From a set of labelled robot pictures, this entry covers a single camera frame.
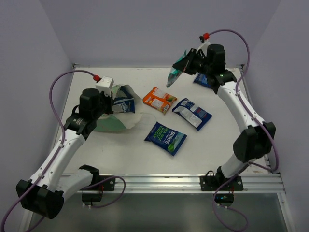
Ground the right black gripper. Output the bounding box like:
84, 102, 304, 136
172, 48, 211, 77

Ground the green mint sweets packet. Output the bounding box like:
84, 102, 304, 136
166, 50, 187, 88

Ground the green printed paper bag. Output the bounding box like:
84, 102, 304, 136
95, 85, 146, 132

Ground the blue silver tortilla chips packet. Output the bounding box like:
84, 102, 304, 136
112, 97, 135, 113

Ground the orange snack packet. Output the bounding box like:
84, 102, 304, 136
142, 87, 177, 115

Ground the dark blue white snack packet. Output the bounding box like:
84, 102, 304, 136
172, 98, 212, 131

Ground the blue green crisps packet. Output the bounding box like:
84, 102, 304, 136
144, 122, 187, 156

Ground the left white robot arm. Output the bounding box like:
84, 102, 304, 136
16, 88, 113, 219

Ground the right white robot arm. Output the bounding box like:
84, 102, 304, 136
172, 44, 276, 190

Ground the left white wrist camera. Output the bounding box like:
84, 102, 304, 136
95, 76, 114, 97

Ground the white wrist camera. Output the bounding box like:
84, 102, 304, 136
196, 32, 210, 54
95, 76, 114, 97

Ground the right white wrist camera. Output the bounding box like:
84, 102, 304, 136
196, 32, 210, 54

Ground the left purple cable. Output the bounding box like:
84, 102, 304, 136
0, 70, 126, 232

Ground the purple cable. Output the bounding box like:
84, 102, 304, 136
210, 29, 280, 230
0, 70, 126, 232

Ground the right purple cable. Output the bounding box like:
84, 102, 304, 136
210, 29, 280, 230

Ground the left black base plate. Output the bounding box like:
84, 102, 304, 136
82, 175, 115, 191

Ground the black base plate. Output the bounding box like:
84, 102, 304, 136
199, 175, 244, 191
82, 175, 115, 191

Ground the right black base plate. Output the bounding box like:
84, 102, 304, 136
199, 175, 244, 191

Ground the aluminium mounting rail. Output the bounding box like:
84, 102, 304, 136
60, 173, 285, 194

